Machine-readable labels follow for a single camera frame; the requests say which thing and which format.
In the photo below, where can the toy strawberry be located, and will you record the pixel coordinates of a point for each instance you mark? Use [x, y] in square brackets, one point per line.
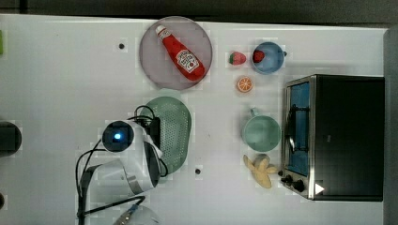
[237, 58]

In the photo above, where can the toy orange half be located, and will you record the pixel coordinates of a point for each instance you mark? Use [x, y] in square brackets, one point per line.
[244, 84]

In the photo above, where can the blue bowl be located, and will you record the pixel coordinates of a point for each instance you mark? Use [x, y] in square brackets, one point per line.
[274, 58]

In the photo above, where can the green plastic strainer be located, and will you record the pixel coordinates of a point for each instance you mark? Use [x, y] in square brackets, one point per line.
[175, 126]

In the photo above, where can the black object at left edge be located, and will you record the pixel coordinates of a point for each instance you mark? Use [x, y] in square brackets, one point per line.
[10, 139]

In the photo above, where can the toaster oven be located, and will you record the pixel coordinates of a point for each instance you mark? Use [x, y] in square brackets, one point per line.
[333, 138]

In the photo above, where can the green mug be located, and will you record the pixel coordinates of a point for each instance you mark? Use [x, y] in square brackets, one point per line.
[261, 133]

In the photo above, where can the toy peeled banana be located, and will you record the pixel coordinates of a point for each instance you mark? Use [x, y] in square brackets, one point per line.
[261, 169]

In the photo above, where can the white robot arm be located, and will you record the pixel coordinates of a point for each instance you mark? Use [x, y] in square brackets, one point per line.
[134, 168]

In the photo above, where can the strawberry in blue bowl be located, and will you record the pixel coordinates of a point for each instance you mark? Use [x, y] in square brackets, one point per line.
[258, 56]

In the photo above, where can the red ketchup bottle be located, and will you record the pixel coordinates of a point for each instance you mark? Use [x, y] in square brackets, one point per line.
[186, 62]

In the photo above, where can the grey round plate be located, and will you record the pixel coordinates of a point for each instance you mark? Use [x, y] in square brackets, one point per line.
[155, 61]

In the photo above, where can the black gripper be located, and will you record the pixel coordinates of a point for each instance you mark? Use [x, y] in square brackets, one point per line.
[153, 129]

